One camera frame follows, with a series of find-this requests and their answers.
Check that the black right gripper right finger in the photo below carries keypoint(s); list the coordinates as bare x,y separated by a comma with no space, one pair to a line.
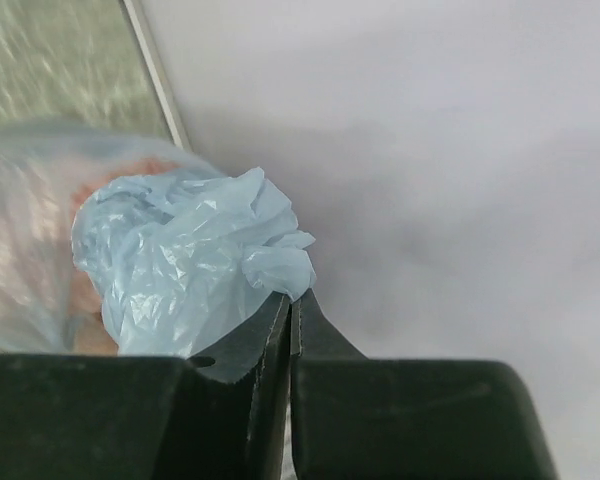
353,417

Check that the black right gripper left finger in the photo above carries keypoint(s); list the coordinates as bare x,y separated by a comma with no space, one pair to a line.
217,415

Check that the light blue trash bag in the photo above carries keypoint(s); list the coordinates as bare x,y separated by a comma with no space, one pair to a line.
179,260

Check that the clear bag with trash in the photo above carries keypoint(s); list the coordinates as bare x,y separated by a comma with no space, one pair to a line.
44,304

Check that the aluminium frame rail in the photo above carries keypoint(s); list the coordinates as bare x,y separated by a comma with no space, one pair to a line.
156,72

